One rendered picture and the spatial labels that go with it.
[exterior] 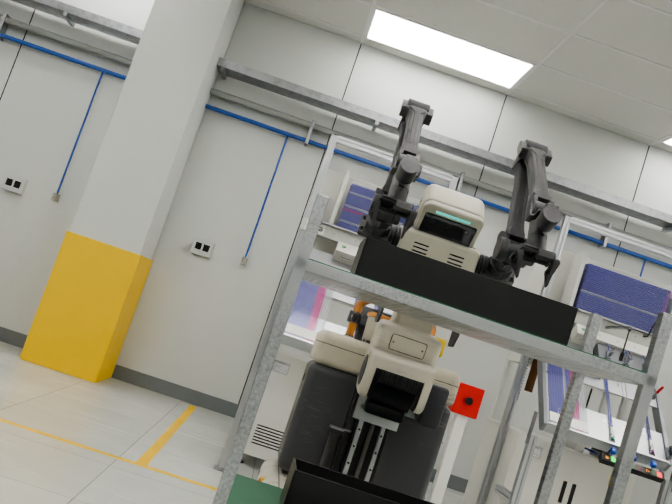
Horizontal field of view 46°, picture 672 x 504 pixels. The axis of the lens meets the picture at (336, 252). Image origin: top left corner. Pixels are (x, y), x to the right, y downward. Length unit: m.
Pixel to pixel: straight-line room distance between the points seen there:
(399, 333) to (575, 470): 2.26
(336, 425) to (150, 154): 3.18
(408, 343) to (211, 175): 3.67
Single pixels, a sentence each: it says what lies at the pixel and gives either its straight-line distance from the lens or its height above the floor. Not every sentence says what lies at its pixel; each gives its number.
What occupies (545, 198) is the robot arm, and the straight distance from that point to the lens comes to 2.50.
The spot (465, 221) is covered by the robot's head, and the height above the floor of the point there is 1.28.
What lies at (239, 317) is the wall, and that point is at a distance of 5.96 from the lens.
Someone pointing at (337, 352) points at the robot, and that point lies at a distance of 2.85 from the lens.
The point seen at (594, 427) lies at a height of 0.78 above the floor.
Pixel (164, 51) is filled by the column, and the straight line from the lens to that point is 5.78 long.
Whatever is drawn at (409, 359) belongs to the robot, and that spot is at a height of 0.80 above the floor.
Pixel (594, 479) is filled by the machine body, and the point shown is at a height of 0.51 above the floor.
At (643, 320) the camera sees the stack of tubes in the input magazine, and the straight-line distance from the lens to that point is 4.92.
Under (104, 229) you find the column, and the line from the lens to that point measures 5.58.
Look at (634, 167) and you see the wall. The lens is 6.68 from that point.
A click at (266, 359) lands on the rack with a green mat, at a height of 0.70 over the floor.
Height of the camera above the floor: 0.80
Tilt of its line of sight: 6 degrees up
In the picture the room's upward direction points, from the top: 19 degrees clockwise
